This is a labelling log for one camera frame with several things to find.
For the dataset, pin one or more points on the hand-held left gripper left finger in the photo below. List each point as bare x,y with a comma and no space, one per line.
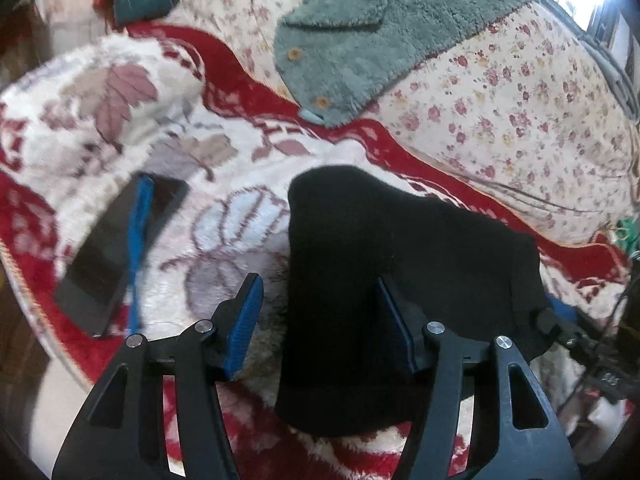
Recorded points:
245,330

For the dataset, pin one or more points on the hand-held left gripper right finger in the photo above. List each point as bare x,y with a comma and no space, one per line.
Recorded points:
395,325

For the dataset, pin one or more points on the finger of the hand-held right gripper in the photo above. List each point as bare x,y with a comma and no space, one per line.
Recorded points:
546,324

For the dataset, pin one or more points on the black pants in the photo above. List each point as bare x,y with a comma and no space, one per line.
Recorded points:
375,225

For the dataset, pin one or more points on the green cloth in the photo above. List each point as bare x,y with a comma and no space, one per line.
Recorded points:
627,237

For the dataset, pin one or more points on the blue plastic stick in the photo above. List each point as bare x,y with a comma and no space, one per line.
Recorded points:
137,240

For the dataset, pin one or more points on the black smartphone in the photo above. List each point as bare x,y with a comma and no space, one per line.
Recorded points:
100,270

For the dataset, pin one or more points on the floral quilt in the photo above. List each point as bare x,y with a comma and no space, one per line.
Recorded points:
500,125

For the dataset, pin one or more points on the red white floral blanket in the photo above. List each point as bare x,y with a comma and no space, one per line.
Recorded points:
225,125

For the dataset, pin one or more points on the grey fleece jacket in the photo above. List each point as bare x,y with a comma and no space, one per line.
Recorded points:
375,25

